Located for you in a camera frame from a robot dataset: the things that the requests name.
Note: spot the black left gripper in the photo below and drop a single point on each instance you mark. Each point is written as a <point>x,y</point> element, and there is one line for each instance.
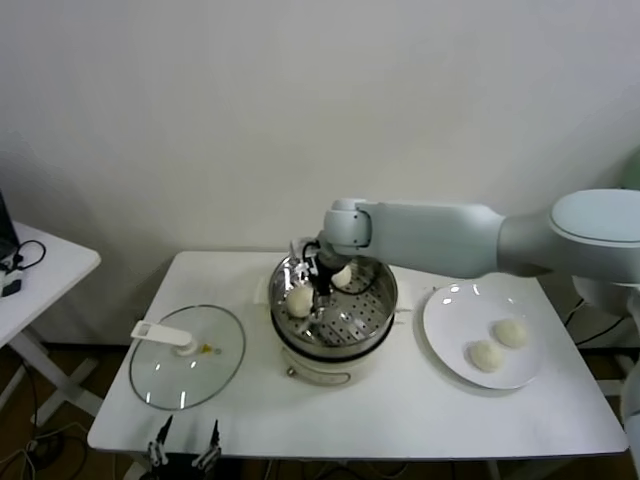
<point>180,462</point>

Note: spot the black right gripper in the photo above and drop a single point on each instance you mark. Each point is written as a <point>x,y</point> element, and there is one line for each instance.
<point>324,280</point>

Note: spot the white steamed baozi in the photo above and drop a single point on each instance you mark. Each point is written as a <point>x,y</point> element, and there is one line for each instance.
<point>511,333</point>
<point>300,303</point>
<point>342,276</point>
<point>484,356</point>

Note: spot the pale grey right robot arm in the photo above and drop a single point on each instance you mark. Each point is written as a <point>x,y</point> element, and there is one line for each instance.
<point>430,235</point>

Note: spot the stainless steel steamer basket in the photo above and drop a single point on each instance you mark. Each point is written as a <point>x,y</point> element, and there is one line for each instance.
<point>380,290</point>

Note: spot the white electric cooker pot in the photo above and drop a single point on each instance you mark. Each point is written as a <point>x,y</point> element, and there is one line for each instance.
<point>325,372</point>

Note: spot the white round plate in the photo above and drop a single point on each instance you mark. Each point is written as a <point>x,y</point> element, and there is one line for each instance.
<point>450,320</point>

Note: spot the white side table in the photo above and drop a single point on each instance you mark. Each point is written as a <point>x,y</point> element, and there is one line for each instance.
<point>50,280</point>

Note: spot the small black white adapter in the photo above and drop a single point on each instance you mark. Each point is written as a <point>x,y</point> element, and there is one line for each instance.
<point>11,288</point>

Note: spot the black flat device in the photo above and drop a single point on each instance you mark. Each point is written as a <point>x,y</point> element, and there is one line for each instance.
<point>5,220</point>

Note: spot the white stand foot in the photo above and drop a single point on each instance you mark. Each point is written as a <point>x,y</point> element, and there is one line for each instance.
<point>612,385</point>

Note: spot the pale green appliance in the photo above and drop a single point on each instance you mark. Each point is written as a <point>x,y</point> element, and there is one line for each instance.
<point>632,172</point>

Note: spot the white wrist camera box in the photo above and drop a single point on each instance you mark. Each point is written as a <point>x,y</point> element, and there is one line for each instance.
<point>299,249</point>

